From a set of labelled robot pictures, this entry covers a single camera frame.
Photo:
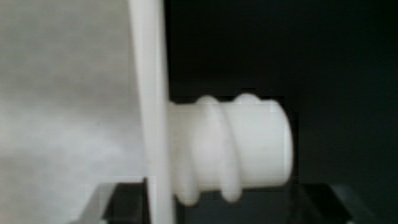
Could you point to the white cabinet body box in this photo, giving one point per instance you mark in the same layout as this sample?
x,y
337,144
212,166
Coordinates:
x,y
70,131

